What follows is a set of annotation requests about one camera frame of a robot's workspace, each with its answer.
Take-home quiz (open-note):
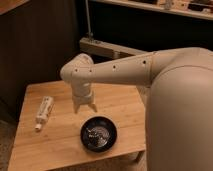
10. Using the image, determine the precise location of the vertical metal pole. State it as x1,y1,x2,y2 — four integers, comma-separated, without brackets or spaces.
85,0,93,41

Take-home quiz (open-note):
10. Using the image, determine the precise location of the wooden shelf board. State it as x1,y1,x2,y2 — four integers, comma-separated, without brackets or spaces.
92,0,213,21

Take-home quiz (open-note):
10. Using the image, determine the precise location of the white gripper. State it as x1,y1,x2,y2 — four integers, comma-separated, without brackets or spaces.
72,90,97,114

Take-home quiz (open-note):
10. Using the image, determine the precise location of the black ceramic bowl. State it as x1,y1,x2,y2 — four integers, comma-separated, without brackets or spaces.
80,116,117,153

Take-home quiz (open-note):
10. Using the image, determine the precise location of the small wooden table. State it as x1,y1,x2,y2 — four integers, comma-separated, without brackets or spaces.
8,81,145,171

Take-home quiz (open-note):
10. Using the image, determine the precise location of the white plastic bottle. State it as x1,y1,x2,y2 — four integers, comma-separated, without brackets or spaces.
35,96,54,131

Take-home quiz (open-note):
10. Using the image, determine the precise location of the long grey metal case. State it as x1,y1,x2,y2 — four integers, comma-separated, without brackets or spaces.
79,37,144,59

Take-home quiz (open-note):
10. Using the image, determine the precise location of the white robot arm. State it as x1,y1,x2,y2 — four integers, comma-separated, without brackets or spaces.
60,47,213,171

